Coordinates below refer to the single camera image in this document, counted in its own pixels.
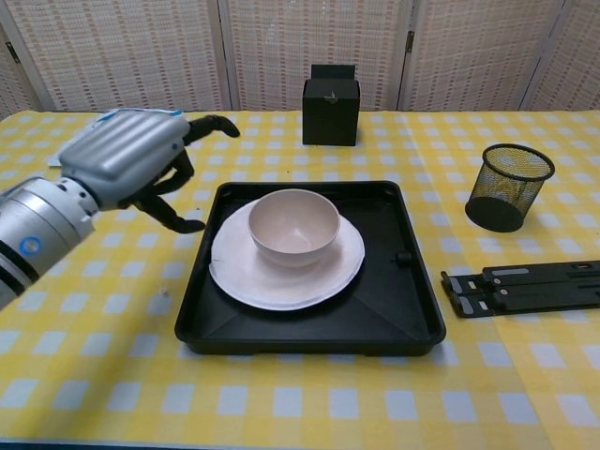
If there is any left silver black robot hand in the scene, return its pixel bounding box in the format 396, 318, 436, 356
58, 108, 241, 234

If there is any beige bowl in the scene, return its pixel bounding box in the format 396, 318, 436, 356
247, 187, 341, 269

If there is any white round plate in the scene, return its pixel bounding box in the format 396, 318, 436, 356
209, 201, 367, 311

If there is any black square plastic tray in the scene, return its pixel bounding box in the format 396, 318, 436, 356
173, 180, 447, 356

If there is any white blue mask package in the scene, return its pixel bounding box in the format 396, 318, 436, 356
46, 107, 185, 168

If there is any woven folding screen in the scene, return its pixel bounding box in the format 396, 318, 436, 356
0, 0, 600, 121

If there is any black cardboard box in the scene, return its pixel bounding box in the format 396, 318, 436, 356
301, 64, 362, 147

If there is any yellow white checkered tablecloth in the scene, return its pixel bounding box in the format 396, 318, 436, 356
0, 110, 535, 450
402, 110, 600, 450

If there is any black mesh pen cup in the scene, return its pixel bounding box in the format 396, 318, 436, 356
464, 142, 556, 233

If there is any black folding laptop stand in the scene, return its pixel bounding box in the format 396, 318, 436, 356
440, 260, 600, 321

